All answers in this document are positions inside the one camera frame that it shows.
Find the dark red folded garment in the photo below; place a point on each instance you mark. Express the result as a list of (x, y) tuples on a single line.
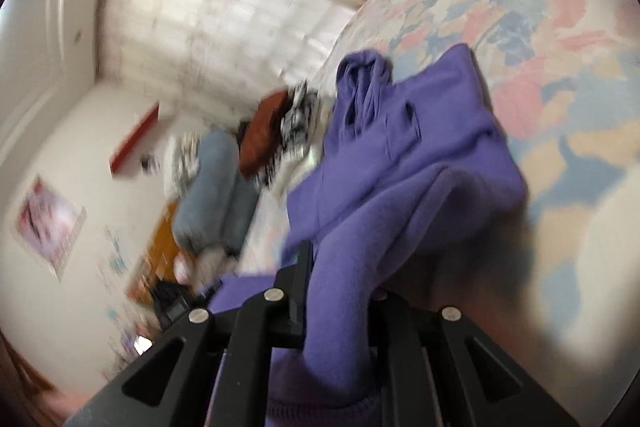
[(263, 137)]

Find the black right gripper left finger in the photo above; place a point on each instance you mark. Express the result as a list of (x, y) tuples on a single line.
[(209, 369)]

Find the purple zip hoodie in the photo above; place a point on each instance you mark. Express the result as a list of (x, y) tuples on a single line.
[(408, 167)]

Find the red wall shelf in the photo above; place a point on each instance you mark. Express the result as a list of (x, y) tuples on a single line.
[(125, 148)]

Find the pastel patchwork bed blanket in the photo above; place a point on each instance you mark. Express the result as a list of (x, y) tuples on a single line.
[(563, 78)]

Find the orange wooden headboard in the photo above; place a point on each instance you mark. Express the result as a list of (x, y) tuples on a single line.
[(157, 262)]

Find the black white patterned folded clothes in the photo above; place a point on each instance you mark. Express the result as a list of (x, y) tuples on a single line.
[(297, 129)]

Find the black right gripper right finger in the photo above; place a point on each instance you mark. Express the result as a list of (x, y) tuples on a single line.
[(438, 368)]

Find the framed wall picture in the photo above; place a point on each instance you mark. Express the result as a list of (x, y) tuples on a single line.
[(49, 225)]

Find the blue grey rolled blanket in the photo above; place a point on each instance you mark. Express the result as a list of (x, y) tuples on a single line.
[(219, 205)]

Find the white clothes on blanket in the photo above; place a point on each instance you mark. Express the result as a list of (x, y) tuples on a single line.
[(180, 164)]

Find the pink white plush toy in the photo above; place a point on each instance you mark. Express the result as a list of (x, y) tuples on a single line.
[(184, 268)]

